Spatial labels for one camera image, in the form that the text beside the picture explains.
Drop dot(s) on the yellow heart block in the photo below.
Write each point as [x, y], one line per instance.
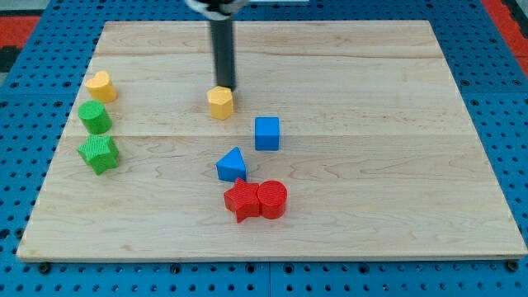
[101, 87]

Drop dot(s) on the red cylinder block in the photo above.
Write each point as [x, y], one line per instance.
[272, 196]

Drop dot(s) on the green cylinder block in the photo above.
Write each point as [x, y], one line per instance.
[94, 117]

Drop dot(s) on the yellow hexagon block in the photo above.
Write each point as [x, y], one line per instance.
[220, 102]

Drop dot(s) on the green star block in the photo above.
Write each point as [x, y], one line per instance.
[100, 153]

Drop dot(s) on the wooden board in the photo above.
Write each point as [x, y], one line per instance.
[378, 153]

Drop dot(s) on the blue triangle block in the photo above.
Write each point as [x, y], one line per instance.
[232, 166]

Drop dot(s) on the red star block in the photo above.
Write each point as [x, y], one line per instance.
[242, 200]

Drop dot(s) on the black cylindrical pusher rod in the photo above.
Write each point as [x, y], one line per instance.
[222, 39]

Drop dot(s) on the blue cube block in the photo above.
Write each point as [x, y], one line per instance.
[267, 133]

